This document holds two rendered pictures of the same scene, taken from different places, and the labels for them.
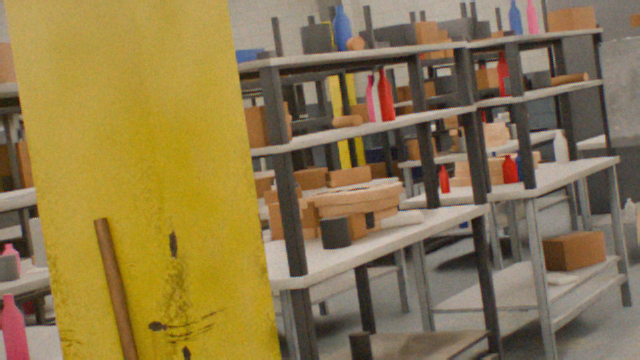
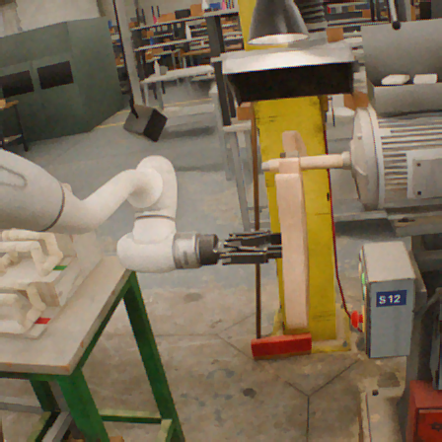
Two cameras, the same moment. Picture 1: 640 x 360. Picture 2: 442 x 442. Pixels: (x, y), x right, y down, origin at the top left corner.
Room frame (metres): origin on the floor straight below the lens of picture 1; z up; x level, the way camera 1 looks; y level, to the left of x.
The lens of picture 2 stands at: (1.19, -1.65, 1.64)
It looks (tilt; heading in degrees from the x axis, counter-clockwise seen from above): 22 degrees down; 72
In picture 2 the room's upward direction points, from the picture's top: 10 degrees counter-clockwise
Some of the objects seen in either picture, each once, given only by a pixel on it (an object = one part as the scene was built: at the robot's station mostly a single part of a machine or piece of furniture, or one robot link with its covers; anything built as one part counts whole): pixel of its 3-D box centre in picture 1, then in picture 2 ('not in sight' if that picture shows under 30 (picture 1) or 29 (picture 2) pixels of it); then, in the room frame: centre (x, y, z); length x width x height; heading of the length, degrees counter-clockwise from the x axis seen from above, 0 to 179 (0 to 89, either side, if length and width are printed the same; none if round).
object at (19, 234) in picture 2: not in sight; (27, 234); (1.06, -0.17, 1.12); 0.20 x 0.03 x 0.03; 145
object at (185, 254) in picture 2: not in sight; (189, 250); (1.46, -0.57, 1.10); 0.09 x 0.06 x 0.09; 59
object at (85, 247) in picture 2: not in sight; (52, 247); (1.12, -0.08, 1.02); 0.27 x 0.15 x 0.17; 146
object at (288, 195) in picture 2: not in sight; (289, 192); (1.62, -0.80, 1.27); 0.07 x 0.04 x 0.09; 59
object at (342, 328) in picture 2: not in sight; (311, 326); (2.23, 0.29, 0.02); 0.40 x 0.40 x 0.02; 59
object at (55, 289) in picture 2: not in sight; (34, 280); (1.03, -0.21, 0.98); 0.27 x 0.16 x 0.09; 146
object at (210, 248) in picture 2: not in sight; (220, 249); (1.52, -0.60, 1.10); 0.09 x 0.08 x 0.07; 149
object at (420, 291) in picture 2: not in sight; (410, 276); (1.87, -0.90, 1.02); 0.19 x 0.04 x 0.04; 59
